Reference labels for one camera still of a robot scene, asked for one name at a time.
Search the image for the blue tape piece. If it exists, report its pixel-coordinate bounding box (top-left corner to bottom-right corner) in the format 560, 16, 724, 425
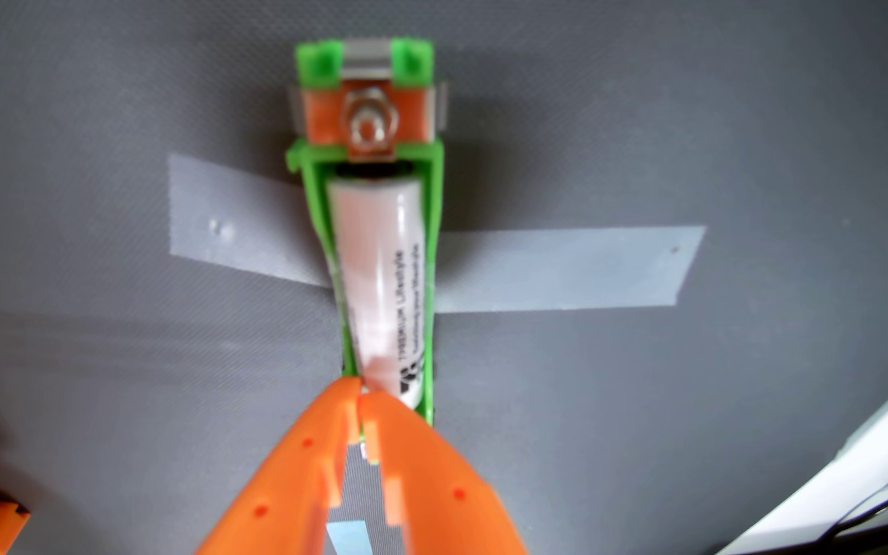
326, 520, 374, 555

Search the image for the green battery holder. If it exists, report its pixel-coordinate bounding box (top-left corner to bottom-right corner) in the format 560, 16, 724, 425
284, 37, 449, 464

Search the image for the white cylindrical battery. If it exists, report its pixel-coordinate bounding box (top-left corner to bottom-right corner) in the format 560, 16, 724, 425
327, 176, 428, 410

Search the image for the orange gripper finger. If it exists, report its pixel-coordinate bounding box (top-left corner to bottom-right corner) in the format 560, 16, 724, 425
361, 389, 530, 555
196, 376, 363, 555

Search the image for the grey fabric mat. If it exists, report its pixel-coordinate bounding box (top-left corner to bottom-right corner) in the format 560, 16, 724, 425
0, 0, 888, 555

